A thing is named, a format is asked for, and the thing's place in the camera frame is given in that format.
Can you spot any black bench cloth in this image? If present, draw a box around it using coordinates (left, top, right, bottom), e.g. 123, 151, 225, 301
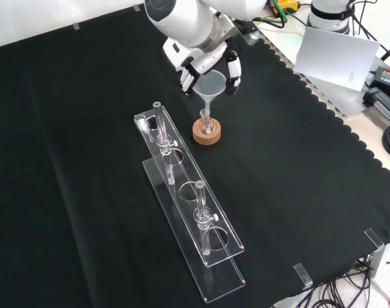
0, 3, 390, 308

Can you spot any clear acrylic funnel stand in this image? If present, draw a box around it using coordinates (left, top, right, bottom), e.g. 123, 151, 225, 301
133, 101, 248, 304

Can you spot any cork ring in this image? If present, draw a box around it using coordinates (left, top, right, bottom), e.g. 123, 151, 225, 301
192, 117, 223, 146

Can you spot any yellow stop button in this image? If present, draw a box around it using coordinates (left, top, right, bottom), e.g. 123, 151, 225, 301
271, 0, 301, 14

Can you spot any black power adapter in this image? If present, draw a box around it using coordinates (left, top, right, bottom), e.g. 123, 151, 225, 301
371, 65, 390, 90

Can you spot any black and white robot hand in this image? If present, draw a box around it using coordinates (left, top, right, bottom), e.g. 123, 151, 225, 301
162, 37, 243, 97

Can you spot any round-bottom glass flask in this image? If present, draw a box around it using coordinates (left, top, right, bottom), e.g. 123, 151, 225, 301
198, 108, 216, 136

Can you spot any green cable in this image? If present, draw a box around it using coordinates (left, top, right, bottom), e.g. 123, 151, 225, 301
258, 0, 294, 30

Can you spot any clear cloth clamp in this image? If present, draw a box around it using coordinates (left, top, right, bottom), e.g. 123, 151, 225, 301
292, 262, 314, 289
364, 228, 386, 250

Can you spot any black plug block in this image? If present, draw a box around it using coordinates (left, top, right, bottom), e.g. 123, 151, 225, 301
362, 86, 390, 123

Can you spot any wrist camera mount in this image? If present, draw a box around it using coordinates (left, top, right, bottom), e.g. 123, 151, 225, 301
234, 19, 261, 46

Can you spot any pale board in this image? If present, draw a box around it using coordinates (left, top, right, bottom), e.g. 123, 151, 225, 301
292, 26, 382, 94

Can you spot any clear plastic funnel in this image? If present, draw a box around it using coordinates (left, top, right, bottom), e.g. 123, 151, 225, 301
192, 70, 228, 118

